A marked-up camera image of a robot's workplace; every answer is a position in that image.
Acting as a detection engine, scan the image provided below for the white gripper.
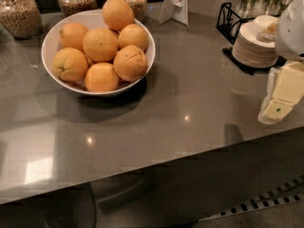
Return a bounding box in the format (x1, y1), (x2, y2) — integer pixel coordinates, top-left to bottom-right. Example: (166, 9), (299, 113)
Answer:
(257, 59), (304, 125)

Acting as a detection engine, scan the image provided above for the orange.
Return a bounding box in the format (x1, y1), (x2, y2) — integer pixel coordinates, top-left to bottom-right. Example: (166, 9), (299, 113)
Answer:
(113, 46), (148, 82)
(83, 28), (119, 62)
(119, 24), (149, 50)
(59, 22), (88, 51)
(52, 47), (89, 82)
(85, 63), (120, 92)
(102, 0), (135, 30)

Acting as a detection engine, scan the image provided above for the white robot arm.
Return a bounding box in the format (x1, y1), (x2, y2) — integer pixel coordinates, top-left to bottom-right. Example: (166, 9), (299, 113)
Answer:
(258, 0), (304, 124)

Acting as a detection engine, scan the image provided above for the white ceramic bowl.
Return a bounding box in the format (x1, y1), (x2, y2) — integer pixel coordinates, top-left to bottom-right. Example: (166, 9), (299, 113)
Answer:
(41, 9), (144, 97)

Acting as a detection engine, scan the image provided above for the stack of white plates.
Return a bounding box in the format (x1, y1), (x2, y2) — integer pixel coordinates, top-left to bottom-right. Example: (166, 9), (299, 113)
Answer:
(232, 15), (278, 68)

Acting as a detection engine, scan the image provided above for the glass cups group left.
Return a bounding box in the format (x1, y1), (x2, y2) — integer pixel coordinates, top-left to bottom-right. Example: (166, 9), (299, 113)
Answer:
(236, 0), (260, 18)

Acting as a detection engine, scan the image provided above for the left glass cereal jar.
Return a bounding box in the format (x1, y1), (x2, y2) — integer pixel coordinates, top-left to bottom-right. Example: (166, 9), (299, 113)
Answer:
(0, 0), (42, 39)

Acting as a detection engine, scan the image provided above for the black wire rack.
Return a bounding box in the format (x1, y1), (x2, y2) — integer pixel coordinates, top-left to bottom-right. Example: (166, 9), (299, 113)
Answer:
(216, 2), (286, 75)

